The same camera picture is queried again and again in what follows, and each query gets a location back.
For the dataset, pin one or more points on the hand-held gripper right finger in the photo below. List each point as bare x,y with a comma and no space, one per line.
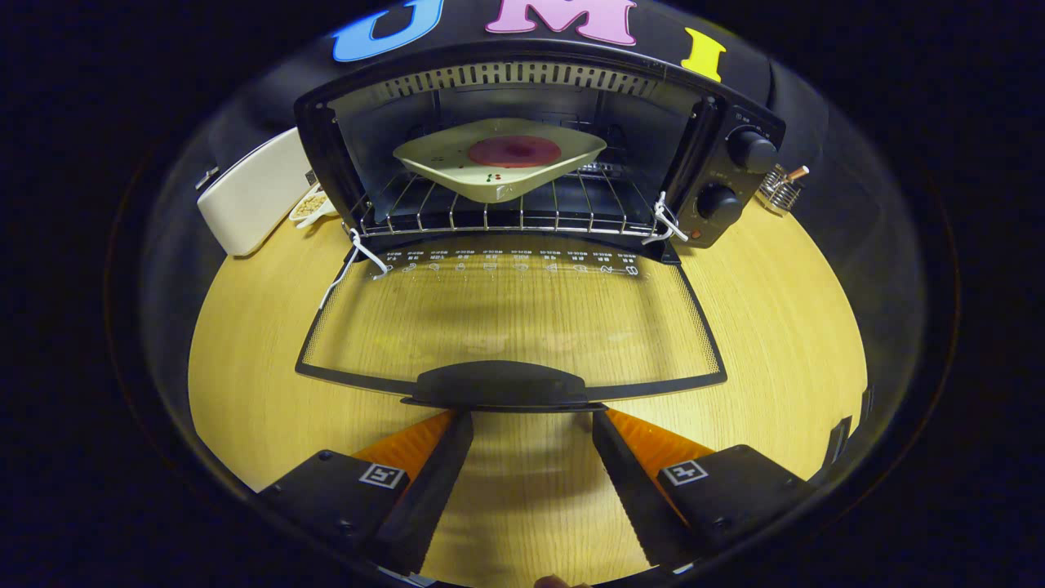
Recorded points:
637,498

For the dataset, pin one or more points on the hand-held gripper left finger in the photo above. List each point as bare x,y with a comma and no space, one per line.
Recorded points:
424,498

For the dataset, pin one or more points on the black toaster oven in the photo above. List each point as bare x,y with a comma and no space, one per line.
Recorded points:
506,384

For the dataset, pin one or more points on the cream square plate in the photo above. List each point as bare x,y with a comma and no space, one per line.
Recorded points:
490,184

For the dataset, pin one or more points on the pink ham slice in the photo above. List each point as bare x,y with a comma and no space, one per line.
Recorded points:
514,151

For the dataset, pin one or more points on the white bread toaster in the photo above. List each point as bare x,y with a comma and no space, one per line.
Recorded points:
261,196

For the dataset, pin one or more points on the black chair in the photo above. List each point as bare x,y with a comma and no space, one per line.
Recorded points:
837,445

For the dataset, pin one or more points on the small white snack dish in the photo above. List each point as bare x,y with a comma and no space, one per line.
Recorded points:
310,206

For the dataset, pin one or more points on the metal cloth clip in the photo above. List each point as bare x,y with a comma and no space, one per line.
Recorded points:
206,178

